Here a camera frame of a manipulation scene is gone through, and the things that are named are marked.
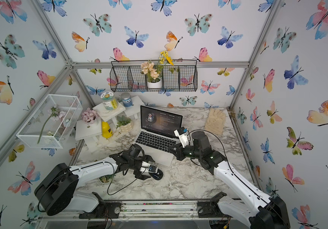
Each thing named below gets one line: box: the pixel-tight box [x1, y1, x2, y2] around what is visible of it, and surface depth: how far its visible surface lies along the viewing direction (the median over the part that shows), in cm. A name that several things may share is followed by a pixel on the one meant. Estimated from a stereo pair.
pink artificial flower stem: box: [37, 106, 67, 145], surface depth 76 cm
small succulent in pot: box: [116, 114, 134, 133], surface depth 101 cm
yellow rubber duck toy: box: [101, 121, 113, 139], surface depth 96 cm
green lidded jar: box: [100, 91, 119, 111], surface depth 86 cm
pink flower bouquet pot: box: [81, 107, 100, 125], surface depth 84 cm
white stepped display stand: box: [75, 95, 145, 154], surface depth 96 cm
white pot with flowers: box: [140, 50, 175, 89], surface depth 84 cm
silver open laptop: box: [133, 104, 184, 167], surface depth 100 cm
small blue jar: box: [121, 92, 133, 108], surface depth 98 cm
